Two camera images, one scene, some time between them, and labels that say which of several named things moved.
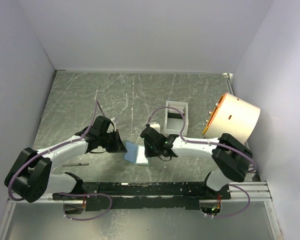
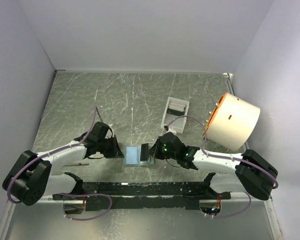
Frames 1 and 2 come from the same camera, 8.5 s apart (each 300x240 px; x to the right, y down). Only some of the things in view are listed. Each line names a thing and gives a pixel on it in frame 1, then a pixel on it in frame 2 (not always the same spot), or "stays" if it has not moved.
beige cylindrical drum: (232, 115) stays
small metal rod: (75, 164) stays
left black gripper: (118, 146) -> (116, 151)
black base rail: (155, 195) stays
